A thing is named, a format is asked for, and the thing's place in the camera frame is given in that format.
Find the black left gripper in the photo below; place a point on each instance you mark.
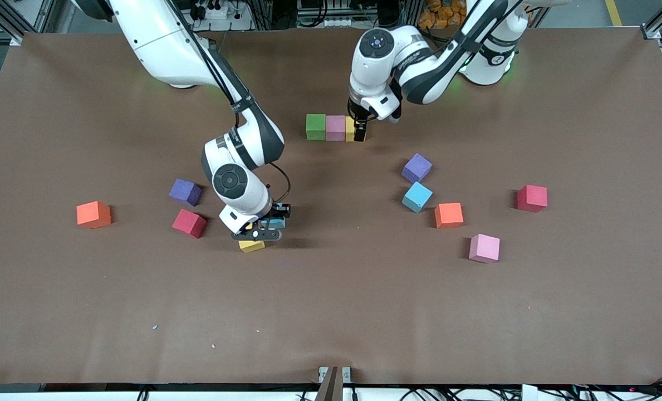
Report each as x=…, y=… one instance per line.
x=358, y=123

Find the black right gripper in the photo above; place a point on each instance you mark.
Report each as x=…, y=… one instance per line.
x=279, y=211

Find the yellow foam cube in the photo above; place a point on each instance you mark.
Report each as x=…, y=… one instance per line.
x=251, y=247
x=350, y=131

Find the blue foam cube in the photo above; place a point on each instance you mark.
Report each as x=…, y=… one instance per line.
x=275, y=223
x=417, y=196

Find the pink foam cube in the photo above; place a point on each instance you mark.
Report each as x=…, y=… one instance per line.
x=484, y=248
x=335, y=128

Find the green foam cube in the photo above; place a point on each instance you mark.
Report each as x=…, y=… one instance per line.
x=315, y=127

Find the purple foam cube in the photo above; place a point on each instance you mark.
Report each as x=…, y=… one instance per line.
x=185, y=192
x=417, y=167

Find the red foam cube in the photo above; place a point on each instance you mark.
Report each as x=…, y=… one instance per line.
x=531, y=198
x=189, y=223

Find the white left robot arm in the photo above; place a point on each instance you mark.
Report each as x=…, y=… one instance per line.
x=367, y=78

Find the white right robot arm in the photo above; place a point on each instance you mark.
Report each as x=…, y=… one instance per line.
x=163, y=44

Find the brown paper table cover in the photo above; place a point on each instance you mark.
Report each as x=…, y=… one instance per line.
x=330, y=289

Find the orange foam cube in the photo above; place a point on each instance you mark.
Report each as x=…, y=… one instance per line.
x=449, y=215
x=93, y=214

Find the bag of orange items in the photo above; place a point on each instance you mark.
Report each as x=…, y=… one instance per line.
x=434, y=14

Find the white power strip with plugs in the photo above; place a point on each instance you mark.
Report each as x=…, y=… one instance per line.
x=219, y=13

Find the metal table edge bracket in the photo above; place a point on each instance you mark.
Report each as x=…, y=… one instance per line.
x=330, y=390

